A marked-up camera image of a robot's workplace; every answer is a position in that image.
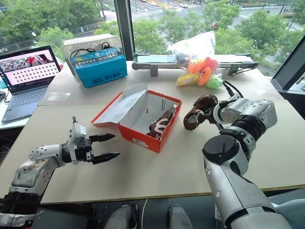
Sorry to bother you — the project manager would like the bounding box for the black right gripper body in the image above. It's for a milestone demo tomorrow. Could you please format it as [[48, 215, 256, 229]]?
[[202, 107, 215, 124]]

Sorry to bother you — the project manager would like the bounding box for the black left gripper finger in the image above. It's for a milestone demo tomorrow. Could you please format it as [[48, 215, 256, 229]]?
[[89, 133, 116, 144], [91, 152, 122, 166]]

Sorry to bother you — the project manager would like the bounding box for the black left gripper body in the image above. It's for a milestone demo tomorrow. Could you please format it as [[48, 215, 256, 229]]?
[[75, 138, 94, 163]]

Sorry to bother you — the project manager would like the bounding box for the brown shoe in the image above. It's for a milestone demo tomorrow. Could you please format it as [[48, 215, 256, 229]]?
[[146, 104, 178, 141], [183, 94, 219, 131]]

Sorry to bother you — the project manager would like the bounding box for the orange cardboard shoebox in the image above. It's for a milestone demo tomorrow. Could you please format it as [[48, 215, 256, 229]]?
[[91, 83, 183, 154]]

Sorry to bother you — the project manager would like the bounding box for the grey open laptop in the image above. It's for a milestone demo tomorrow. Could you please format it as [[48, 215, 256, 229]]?
[[0, 45, 62, 124]]

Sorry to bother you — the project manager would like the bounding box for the green plush toy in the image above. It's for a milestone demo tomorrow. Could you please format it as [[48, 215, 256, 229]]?
[[205, 74, 224, 90]]

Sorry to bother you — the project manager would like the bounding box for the orange plush toy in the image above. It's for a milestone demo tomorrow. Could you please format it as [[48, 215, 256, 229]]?
[[187, 59, 206, 73], [197, 67, 213, 87]]

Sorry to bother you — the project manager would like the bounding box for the yellow plush toy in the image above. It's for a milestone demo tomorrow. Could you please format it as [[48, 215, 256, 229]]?
[[176, 73, 200, 87]]

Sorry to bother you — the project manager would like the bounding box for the pink plush toy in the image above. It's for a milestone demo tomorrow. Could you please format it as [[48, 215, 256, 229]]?
[[204, 56, 219, 71]]

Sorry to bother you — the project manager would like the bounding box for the grey rounded shape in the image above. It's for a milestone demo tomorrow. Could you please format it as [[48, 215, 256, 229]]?
[[167, 204, 193, 229], [104, 204, 140, 229]]

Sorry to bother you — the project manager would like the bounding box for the blue cardboard box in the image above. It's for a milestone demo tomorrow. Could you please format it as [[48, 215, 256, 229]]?
[[70, 47, 128, 89]]

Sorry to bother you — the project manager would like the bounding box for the clear plastic bag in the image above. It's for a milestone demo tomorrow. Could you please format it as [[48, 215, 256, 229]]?
[[166, 30, 225, 91]]

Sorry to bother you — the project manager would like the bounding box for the small black conveyor belt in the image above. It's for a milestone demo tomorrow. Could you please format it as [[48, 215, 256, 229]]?
[[131, 52, 259, 78]]

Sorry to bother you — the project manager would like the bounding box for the dark monitor screen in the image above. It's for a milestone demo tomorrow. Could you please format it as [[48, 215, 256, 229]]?
[[270, 35, 305, 92]]

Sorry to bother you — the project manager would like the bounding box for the clear plastic storage bin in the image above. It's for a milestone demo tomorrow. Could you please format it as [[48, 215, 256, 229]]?
[[60, 33, 122, 84]]

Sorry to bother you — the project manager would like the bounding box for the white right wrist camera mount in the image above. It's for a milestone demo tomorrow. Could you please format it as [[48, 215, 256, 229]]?
[[212, 100, 230, 125]]

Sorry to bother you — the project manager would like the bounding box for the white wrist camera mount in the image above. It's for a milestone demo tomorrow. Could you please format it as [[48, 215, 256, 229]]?
[[212, 100, 230, 125], [67, 122, 87, 165]]

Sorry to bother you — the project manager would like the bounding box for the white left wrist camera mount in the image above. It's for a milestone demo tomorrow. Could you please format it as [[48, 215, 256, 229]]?
[[67, 122, 87, 165]]

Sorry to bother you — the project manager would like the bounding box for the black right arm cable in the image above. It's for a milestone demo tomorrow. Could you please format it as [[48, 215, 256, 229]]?
[[222, 80, 244, 99]]

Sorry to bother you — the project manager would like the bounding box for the thin white cable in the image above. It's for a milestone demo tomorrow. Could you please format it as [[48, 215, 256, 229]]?
[[141, 198, 149, 229]]

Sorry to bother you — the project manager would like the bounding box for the black cable on bin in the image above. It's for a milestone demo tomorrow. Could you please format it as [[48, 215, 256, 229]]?
[[70, 42, 112, 58]]

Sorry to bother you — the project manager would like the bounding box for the black laptop cable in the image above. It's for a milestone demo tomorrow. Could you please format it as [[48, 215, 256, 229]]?
[[0, 90, 10, 104]]

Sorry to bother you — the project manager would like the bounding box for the dark window frame post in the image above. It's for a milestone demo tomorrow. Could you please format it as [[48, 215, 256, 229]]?
[[113, 0, 135, 62]]

